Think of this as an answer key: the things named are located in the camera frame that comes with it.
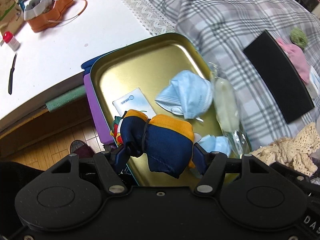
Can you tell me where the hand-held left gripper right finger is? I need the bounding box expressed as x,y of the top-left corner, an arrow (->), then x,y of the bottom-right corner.
194,144 -> 275,195

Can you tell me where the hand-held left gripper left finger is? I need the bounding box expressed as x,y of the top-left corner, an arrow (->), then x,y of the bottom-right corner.
45,145 -> 131,195

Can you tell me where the blue face mask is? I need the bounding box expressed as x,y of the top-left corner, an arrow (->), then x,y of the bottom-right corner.
155,70 -> 214,120
197,135 -> 232,157

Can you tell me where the navy and orange cloth bag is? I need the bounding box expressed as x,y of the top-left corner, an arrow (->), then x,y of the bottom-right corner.
110,109 -> 195,180

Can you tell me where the clear plastic bag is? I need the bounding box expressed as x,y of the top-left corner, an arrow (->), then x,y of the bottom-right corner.
209,62 -> 250,155

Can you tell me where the cream crochet lace cloth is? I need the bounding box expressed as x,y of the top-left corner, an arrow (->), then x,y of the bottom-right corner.
250,122 -> 320,177

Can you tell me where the gold tin tray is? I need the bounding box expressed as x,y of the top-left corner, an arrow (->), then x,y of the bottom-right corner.
90,32 -> 252,188

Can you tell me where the large white tissue pack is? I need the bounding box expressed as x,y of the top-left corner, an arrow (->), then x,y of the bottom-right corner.
309,66 -> 320,98

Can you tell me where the pink cloth pouch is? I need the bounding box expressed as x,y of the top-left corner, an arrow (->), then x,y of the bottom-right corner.
276,37 -> 312,85

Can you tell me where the green fuzzy ball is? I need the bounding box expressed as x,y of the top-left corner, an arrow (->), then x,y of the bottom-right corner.
289,27 -> 309,49

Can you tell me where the brown slipper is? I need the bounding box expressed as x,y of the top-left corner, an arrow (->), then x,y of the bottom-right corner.
69,140 -> 95,158

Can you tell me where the purple box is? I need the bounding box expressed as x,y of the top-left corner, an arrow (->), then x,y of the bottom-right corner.
83,74 -> 118,145

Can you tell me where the green foam edge guard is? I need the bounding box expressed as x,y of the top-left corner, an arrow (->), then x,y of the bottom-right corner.
45,84 -> 87,113

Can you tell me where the person's black trouser leg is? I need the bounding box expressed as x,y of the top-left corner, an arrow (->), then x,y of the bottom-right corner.
0,161 -> 50,233

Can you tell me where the grey plaid bed sheet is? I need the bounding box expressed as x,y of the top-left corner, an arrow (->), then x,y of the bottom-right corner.
124,0 -> 320,153

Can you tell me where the white lace cloth trim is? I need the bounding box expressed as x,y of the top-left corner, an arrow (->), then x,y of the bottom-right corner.
106,0 -> 177,37

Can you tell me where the orange leather basket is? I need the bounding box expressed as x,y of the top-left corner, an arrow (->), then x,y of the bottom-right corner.
24,0 -> 88,33

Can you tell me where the red-capped white bottle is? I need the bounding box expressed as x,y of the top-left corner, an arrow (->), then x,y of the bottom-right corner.
2,31 -> 21,52

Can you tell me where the cardboard box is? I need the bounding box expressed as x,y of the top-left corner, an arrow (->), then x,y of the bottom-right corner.
0,0 -> 25,37

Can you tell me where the black-handled knife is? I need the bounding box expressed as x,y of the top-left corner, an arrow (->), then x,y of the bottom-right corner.
8,52 -> 18,95

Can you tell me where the grey strap device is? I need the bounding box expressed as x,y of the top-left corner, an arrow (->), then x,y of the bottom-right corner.
24,0 -> 54,20

